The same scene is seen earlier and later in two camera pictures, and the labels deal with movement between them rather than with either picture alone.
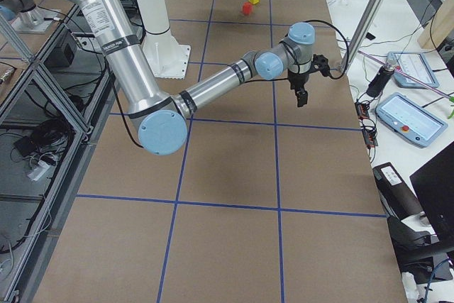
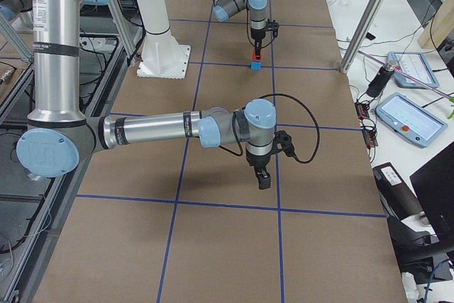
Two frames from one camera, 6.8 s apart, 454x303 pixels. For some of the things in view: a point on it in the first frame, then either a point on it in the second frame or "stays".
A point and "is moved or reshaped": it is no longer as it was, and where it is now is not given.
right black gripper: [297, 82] to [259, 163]
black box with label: [397, 199] stays
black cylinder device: [378, 83] stays
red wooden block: [247, 8] is moved or reshaped
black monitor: [434, 184] stays
